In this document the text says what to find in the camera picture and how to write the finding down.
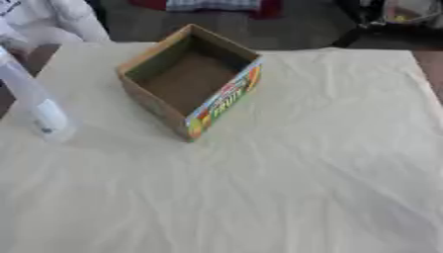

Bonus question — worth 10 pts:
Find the tan cardboard box colourful print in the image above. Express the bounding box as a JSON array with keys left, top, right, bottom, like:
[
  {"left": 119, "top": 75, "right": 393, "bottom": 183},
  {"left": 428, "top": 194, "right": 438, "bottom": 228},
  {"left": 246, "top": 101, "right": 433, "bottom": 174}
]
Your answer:
[{"left": 116, "top": 23, "right": 265, "bottom": 143}]

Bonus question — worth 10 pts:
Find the checked cloth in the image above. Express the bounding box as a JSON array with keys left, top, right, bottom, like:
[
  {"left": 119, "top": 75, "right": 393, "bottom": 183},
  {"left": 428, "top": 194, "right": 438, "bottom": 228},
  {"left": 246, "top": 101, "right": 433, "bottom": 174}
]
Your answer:
[{"left": 164, "top": 0, "right": 263, "bottom": 12}]

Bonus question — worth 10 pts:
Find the red cloth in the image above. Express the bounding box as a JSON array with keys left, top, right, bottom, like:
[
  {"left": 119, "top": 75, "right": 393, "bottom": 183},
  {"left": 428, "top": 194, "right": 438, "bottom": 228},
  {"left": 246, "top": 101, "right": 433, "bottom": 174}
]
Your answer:
[{"left": 126, "top": 0, "right": 284, "bottom": 20}]

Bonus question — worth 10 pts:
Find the black chair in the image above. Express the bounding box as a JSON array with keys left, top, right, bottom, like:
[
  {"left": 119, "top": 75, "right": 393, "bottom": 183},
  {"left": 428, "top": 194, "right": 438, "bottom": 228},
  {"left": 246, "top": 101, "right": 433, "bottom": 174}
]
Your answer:
[{"left": 330, "top": 0, "right": 443, "bottom": 49}]

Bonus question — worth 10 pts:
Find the person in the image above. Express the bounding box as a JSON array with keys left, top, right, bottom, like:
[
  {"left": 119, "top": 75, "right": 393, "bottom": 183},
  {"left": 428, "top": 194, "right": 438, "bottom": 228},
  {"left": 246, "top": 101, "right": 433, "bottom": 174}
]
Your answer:
[{"left": 0, "top": 0, "right": 113, "bottom": 55}]

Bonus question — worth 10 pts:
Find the clear plastic bag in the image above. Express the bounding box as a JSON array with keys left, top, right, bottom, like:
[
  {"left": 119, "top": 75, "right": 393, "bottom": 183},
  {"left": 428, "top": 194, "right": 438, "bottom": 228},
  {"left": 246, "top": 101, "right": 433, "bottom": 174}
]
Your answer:
[{"left": 382, "top": 0, "right": 443, "bottom": 26}]

